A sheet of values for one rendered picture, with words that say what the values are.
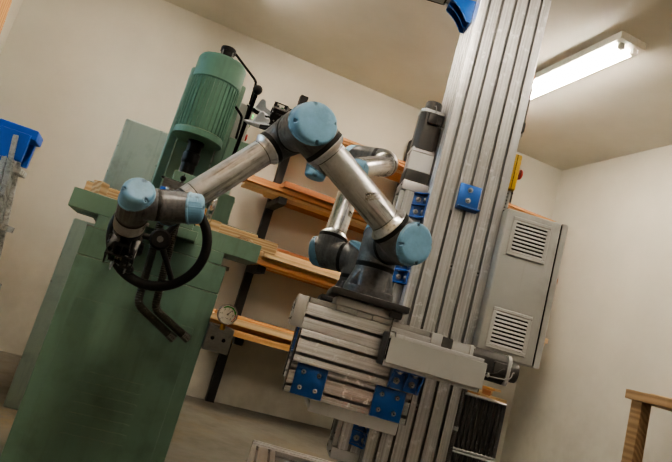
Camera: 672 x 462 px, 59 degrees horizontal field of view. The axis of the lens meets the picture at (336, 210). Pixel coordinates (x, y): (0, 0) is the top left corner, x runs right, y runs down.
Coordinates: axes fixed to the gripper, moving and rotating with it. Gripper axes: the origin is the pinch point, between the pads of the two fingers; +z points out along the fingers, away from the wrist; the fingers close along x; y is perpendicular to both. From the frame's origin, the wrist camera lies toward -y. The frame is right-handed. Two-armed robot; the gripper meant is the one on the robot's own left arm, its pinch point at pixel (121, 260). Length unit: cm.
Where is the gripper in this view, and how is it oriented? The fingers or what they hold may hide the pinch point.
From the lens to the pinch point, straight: 170.3
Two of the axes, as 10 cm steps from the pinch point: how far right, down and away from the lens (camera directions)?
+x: 9.2, 3.3, 2.4
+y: -1.0, 7.6, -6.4
